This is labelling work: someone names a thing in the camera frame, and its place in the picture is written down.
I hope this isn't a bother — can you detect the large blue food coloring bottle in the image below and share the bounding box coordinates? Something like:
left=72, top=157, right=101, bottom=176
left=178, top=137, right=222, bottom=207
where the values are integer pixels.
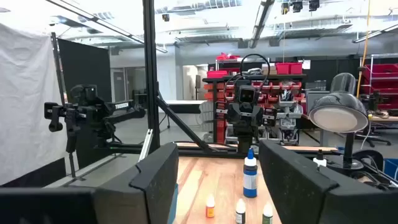
left=243, top=147, right=258, bottom=198

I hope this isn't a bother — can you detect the ceiling light strip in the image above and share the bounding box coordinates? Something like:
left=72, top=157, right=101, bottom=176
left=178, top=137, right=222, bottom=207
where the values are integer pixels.
left=248, top=0, right=276, bottom=49
left=46, top=0, right=169, bottom=54
left=352, top=23, right=398, bottom=44

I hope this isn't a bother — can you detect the small black food coloring bottle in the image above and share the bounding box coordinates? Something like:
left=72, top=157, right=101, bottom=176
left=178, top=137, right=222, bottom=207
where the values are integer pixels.
left=235, top=198, right=246, bottom=224

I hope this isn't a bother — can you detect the small white ball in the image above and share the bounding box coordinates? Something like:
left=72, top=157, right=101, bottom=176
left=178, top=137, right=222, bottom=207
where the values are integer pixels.
left=205, top=194, right=216, bottom=218

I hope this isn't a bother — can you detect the yellow hanging cable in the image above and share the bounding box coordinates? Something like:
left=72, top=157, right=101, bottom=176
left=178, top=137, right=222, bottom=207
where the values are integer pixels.
left=355, top=0, right=373, bottom=98

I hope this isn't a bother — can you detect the metal rack with red bins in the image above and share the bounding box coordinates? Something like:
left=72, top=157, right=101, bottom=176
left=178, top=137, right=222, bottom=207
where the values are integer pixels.
left=358, top=54, right=398, bottom=110

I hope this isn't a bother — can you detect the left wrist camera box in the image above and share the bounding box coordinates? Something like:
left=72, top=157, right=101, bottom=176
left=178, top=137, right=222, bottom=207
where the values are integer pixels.
left=238, top=85, right=257, bottom=106

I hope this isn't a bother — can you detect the black office chair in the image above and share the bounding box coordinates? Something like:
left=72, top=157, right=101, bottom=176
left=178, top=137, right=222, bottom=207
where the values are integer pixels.
left=354, top=123, right=392, bottom=147

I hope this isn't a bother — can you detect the black tipped food coloring bottle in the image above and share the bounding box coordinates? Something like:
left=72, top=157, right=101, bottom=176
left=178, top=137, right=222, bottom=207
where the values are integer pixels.
left=312, top=149, right=328, bottom=167

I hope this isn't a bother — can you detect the shelving rack with red bins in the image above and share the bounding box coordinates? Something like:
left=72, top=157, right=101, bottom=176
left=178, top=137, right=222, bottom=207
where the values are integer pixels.
left=201, top=52, right=308, bottom=146

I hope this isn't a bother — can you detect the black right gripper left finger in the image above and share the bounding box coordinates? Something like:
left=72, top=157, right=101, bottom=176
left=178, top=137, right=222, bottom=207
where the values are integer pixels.
left=0, top=142, right=180, bottom=224

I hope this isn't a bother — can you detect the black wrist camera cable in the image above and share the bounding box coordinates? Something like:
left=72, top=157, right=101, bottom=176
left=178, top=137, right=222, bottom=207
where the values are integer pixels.
left=239, top=53, right=271, bottom=93

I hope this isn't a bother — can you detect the white fabric backdrop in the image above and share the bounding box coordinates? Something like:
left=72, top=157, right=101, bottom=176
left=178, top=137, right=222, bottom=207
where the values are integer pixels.
left=0, top=22, right=71, bottom=187

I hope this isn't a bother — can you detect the white table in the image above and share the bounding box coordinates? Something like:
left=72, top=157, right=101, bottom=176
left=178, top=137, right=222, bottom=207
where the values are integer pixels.
left=157, top=99, right=208, bottom=114

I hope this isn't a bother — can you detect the black aluminium table frame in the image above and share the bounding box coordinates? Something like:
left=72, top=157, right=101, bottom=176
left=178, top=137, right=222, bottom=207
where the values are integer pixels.
left=107, top=0, right=340, bottom=158

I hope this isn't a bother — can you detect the small green food coloring bottle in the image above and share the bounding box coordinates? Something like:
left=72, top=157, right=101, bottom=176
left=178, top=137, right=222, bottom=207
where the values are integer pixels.
left=262, top=202, right=274, bottom=224

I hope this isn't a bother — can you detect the teal plastic bin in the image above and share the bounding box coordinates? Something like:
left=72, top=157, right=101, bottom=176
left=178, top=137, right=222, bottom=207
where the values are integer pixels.
left=167, top=183, right=179, bottom=224

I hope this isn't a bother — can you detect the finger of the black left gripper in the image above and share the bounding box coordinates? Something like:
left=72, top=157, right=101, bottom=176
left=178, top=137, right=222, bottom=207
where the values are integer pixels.
left=254, top=104, right=266, bottom=126
left=226, top=102, right=240, bottom=126

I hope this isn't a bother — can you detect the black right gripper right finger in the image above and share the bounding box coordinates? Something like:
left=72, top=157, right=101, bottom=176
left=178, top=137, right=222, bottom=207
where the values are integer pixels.
left=258, top=139, right=398, bottom=224

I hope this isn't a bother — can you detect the black backdrop panel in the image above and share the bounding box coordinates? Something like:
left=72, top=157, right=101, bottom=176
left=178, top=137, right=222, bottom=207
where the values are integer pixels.
left=50, top=32, right=113, bottom=105

